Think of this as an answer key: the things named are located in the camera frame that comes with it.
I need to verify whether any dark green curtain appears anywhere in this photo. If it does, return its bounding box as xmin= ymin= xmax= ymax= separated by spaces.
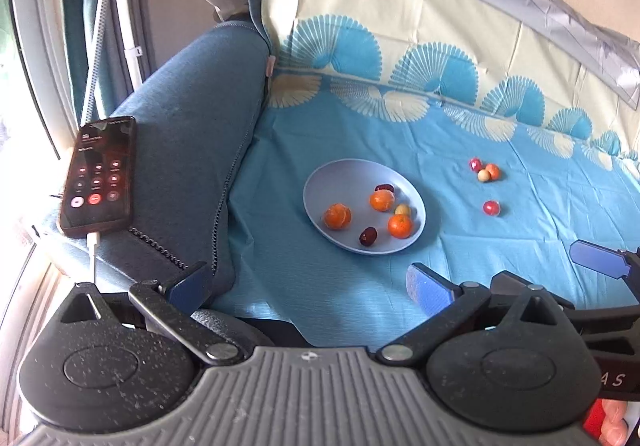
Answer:
xmin=60 ymin=0 xmax=118 ymax=117

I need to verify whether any white window frame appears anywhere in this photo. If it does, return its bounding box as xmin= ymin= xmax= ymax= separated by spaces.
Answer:
xmin=0 ymin=0 xmax=76 ymax=162

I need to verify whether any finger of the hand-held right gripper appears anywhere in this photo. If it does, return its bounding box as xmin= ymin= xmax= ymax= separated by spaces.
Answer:
xmin=490 ymin=271 xmax=640 ymax=328
xmin=570 ymin=240 xmax=640 ymax=304

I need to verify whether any plastic-wrapped orange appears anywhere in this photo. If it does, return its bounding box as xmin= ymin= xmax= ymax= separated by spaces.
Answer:
xmin=322 ymin=203 xmax=352 ymax=231

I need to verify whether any white charging cable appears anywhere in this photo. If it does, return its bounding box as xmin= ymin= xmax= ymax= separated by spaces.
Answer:
xmin=87 ymin=232 xmax=102 ymax=285

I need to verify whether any light blue plate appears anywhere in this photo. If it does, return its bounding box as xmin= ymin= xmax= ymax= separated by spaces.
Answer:
xmin=303 ymin=159 xmax=427 ymax=256

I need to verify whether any person's right hand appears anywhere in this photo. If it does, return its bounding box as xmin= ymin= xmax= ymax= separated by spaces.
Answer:
xmin=600 ymin=398 xmax=630 ymax=446

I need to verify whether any blue fan-print cloth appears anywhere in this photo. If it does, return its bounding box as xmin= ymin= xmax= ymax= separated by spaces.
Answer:
xmin=212 ymin=0 xmax=640 ymax=347

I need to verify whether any black smartphone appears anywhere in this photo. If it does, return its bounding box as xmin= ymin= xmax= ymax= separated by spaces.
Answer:
xmin=59 ymin=116 xmax=137 ymax=239

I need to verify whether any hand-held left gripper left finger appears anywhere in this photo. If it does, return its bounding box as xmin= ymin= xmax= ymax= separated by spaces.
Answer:
xmin=59 ymin=262 xmax=241 ymax=368

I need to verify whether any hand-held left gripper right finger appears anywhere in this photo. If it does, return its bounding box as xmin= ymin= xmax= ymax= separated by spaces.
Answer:
xmin=376 ymin=263 xmax=566 ymax=368

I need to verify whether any braided black-white cable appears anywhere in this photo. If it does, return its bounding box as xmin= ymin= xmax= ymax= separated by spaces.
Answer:
xmin=80 ymin=0 xmax=118 ymax=124

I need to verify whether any white pipe with clip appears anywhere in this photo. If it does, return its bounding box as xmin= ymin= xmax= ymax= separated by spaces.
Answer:
xmin=115 ymin=0 xmax=145 ymax=94

